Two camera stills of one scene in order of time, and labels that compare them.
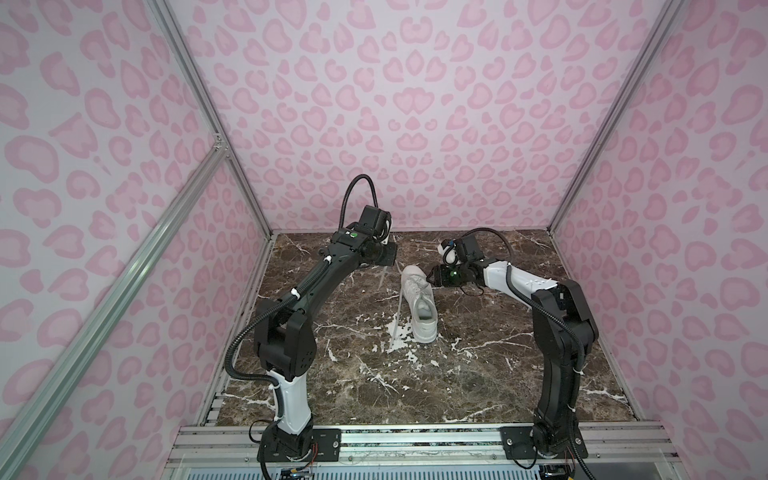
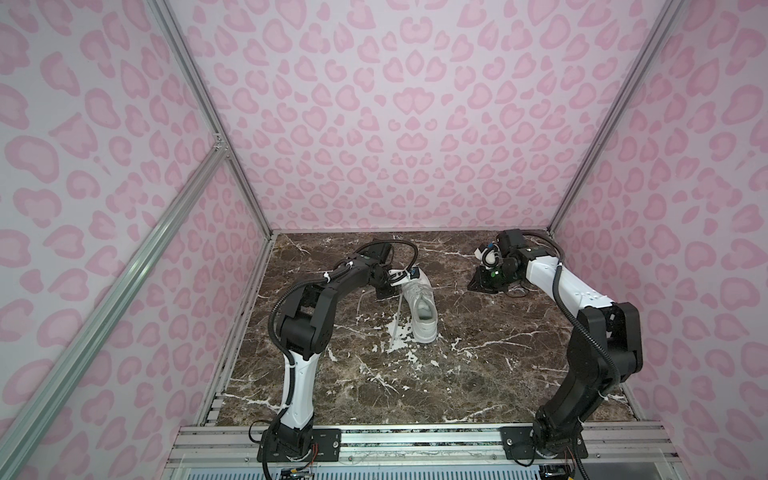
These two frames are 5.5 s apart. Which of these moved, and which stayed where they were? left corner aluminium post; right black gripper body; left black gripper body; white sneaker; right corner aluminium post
Moved: left black gripper body; right black gripper body
Stayed: white sneaker; left corner aluminium post; right corner aluminium post
